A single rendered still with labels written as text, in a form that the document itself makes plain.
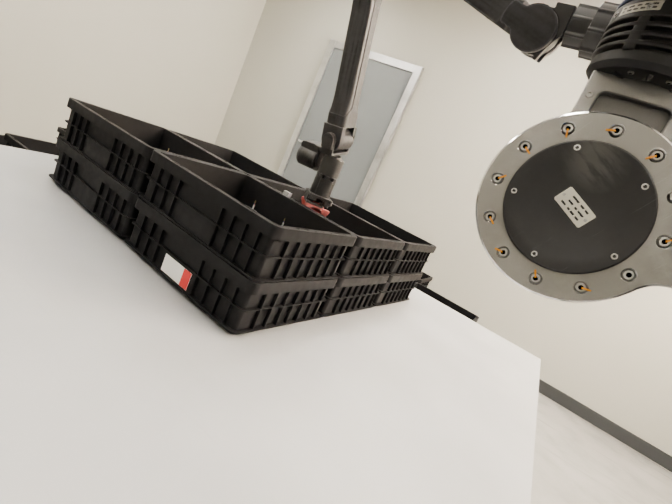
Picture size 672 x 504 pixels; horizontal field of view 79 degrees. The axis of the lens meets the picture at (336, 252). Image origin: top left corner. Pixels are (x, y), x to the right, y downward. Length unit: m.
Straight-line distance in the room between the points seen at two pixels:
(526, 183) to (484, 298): 3.37
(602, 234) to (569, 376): 3.45
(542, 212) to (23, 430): 0.59
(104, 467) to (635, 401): 3.78
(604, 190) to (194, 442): 0.54
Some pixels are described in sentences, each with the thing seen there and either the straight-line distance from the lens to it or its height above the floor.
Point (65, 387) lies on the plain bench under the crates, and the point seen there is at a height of 0.70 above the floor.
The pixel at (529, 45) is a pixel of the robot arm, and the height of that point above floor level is 1.39.
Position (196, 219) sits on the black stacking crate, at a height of 0.85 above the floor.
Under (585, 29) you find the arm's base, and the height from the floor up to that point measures 1.44.
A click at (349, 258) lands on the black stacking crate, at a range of 0.98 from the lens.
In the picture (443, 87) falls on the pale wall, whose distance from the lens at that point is 4.16.
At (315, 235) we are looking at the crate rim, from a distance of 0.80.
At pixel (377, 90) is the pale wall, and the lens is 4.33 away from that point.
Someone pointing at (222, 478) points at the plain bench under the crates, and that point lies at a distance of 0.55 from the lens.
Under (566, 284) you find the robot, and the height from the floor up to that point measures 1.06.
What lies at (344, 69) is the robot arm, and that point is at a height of 1.26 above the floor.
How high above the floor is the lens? 1.08
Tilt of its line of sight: 12 degrees down
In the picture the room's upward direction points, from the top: 24 degrees clockwise
